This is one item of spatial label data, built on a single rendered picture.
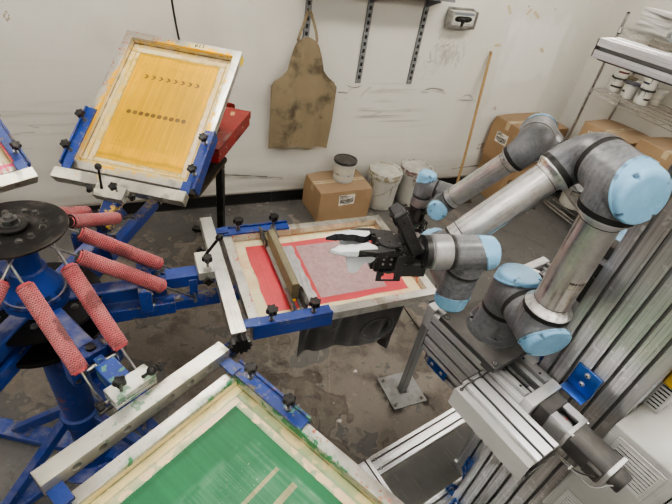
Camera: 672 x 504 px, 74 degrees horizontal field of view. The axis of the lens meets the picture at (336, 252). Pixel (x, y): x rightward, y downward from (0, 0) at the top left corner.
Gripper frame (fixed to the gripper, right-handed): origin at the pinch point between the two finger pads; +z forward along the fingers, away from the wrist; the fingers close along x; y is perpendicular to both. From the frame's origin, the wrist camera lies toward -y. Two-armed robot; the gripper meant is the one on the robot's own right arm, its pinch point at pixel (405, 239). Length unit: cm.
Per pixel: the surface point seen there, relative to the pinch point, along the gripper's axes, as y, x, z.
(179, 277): 3, -97, 1
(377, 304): 29.2, -27.0, 6.1
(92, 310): 23, -124, -9
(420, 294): 28.3, -6.7, 6.1
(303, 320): 30, -58, 6
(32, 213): -6, -138, -26
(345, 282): 11.1, -32.5, 9.6
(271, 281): 4, -62, 10
